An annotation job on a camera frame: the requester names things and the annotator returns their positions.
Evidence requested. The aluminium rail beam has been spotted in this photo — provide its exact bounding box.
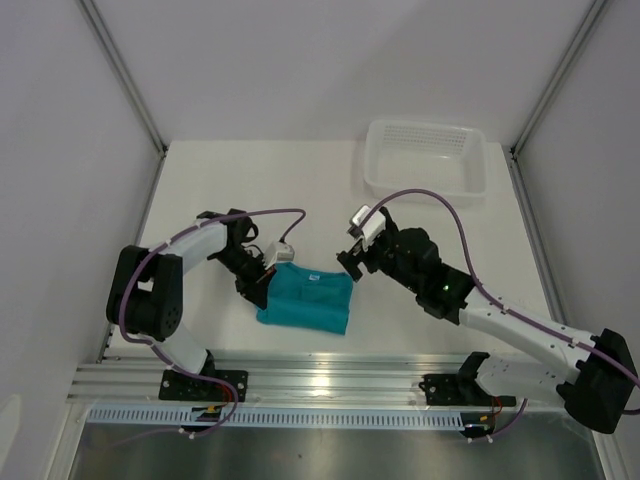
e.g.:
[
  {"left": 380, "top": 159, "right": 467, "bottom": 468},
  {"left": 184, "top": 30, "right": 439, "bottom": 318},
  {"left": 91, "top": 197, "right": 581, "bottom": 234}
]
[{"left": 66, "top": 349, "right": 466, "bottom": 410}]

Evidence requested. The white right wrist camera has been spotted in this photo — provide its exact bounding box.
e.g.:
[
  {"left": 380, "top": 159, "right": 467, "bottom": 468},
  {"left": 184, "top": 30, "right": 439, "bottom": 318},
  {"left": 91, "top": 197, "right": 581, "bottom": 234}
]
[{"left": 347, "top": 205, "right": 386, "bottom": 251}]

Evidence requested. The aluminium frame post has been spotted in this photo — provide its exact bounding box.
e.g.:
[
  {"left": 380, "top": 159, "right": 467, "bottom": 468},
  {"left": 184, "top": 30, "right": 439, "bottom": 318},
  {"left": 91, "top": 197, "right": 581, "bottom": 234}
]
[
  {"left": 509, "top": 0, "right": 614, "bottom": 159},
  {"left": 75, "top": 0, "right": 168, "bottom": 157}
]

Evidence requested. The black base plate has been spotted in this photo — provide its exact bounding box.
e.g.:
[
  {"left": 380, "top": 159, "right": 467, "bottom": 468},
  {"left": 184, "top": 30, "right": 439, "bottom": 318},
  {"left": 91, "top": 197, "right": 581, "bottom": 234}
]
[
  {"left": 418, "top": 374, "right": 516, "bottom": 407},
  {"left": 158, "top": 370, "right": 249, "bottom": 403}
]

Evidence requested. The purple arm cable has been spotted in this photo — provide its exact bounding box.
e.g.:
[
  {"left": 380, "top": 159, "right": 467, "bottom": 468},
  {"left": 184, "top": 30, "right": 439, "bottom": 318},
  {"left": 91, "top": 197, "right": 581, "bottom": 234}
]
[
  {"left": 358, "top": 188, "right": 640, "bottom": 444},
  {"left": 118, "top": 208, "right": 307, "bottom": 444}
]

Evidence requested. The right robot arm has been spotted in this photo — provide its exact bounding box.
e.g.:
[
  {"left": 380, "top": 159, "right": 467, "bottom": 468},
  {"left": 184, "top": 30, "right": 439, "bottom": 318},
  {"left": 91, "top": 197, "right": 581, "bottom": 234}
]
[{"left": 337, "top": 205, "right": 638, "bottom": 434}]

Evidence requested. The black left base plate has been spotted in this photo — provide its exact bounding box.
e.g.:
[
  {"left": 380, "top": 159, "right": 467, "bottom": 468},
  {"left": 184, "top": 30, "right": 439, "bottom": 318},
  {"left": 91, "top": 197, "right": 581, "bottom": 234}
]
[{"left": 158, "top": 370, "right": 249, "bottom": 403}]

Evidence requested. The white perforated plastic basket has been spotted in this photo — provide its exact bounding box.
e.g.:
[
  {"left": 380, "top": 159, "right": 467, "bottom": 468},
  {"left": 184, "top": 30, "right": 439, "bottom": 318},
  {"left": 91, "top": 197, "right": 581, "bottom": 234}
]
[{"left": 363, "top": 119, "right": 489, "bottom": 207}]

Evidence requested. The white slotted cable duct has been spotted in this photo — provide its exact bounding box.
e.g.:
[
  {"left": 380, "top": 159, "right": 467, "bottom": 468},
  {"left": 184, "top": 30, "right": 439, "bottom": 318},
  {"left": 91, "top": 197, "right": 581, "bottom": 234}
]
[{"left": 87, "top": 404, "right": 465, "bottom": 431}]

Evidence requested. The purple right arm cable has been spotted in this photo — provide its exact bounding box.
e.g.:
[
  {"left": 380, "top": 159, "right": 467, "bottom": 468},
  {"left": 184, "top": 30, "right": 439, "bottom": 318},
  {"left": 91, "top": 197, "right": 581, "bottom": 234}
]
[{"left": 358, "top": 188, "right": 640, "bottom": 444}]

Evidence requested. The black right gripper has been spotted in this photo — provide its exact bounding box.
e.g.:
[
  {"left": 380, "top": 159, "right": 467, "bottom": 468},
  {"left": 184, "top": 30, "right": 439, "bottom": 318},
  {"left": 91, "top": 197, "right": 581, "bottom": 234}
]
[{"left": 336, "top": 224, "right": 421, "bottom": 295}]

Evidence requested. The left aluminium frame post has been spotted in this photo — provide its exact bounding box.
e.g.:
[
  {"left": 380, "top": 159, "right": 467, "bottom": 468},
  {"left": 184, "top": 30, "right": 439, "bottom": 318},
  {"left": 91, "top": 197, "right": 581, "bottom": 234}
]
[{"left": 75, "top": 0, "right": 168, "bottom": 157}]

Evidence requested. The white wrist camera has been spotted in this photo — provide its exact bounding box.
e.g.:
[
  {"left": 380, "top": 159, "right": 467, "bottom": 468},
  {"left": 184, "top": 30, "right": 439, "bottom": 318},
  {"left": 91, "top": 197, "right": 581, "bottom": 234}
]
[
  {"left": 347, "top": 205, "right": 386, "bottom": 251},
  {"left": 263, "top": 241, "right": 295, "bottom": 269}
]

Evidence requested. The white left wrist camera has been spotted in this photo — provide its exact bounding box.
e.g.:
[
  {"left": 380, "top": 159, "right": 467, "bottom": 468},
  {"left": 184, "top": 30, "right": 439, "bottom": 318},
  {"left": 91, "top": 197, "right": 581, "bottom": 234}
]
[{"left": 263, "top": 241, "right": 295, "bottom": 269}]

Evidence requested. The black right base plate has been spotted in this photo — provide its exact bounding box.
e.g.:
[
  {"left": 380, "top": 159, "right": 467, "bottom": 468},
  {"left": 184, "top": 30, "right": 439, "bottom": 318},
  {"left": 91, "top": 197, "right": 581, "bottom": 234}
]
[{"left": 418, "top": 374, "right": 516, "bottom": 407}]

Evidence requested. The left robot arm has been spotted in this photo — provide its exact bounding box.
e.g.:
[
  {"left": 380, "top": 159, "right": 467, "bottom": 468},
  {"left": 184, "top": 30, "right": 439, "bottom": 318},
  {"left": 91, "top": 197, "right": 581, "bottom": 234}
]
[{"left": 106, "top": 209, "right": 275, "bottom": 400}]

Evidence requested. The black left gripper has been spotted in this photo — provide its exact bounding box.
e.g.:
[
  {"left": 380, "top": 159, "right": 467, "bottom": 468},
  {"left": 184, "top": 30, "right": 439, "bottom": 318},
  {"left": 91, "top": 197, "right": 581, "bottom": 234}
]
[{"left": 212, "top": 246, "right": 277, "bottom": 309}]

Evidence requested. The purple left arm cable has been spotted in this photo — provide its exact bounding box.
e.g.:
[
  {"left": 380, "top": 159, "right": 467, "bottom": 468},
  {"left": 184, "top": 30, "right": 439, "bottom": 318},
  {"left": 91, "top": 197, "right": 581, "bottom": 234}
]
[{"left": 118, "top": 208, "right": 307, "bottom": 444}]

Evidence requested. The teal t shirt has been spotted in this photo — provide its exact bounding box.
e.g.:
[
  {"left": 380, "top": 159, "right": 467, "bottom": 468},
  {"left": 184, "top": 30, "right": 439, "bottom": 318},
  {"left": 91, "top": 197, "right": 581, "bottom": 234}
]
[{"left": 256, "top": 262, "right": 353, "bottom": 336}]

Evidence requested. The right aluminium frame post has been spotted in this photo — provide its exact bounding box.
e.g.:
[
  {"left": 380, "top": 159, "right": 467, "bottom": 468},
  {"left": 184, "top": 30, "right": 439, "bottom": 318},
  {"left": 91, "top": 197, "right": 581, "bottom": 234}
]
[{"left": 509, "top": 0, "right": 614, "bottom": 159}]

